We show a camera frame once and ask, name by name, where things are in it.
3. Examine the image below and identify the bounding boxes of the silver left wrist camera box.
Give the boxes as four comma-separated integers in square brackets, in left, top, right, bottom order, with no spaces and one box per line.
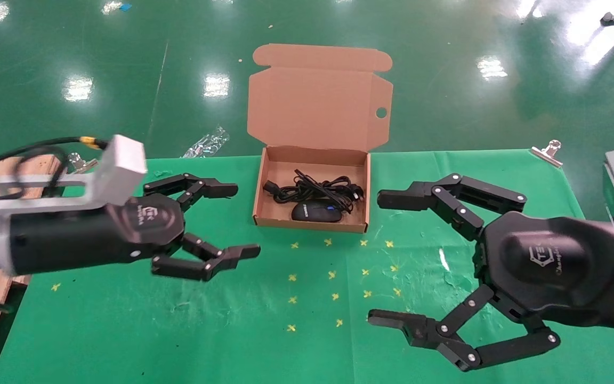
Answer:
[0,134,148,212]

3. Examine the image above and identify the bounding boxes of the black data cable with plug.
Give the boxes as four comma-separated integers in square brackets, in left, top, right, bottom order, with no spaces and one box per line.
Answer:
[264,170,365,214]

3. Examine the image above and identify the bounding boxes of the silver metal binder clip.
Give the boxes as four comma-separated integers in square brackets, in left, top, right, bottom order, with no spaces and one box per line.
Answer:
[530,140,563,168]
[67,153,99,174]

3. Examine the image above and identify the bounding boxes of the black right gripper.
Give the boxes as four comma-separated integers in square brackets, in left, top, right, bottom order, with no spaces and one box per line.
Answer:
[367,173,614,372]

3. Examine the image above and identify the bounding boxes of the clear plastic wrapper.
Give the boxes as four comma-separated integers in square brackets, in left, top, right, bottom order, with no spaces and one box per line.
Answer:
[181,127,230,159]

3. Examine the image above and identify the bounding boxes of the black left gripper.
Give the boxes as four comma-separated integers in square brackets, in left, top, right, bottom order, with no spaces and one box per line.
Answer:
[9,173,261,282]

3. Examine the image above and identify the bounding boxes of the black wired computer mouse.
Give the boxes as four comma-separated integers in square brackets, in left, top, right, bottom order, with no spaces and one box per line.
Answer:
[291,201,343,223]

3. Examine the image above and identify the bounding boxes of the open brown cardboard box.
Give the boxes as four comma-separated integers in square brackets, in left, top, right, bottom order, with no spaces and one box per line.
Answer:
[247,44,394,234]

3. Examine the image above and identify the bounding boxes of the green table cloth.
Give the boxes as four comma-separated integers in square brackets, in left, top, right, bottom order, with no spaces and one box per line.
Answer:
[0,150,614,384]

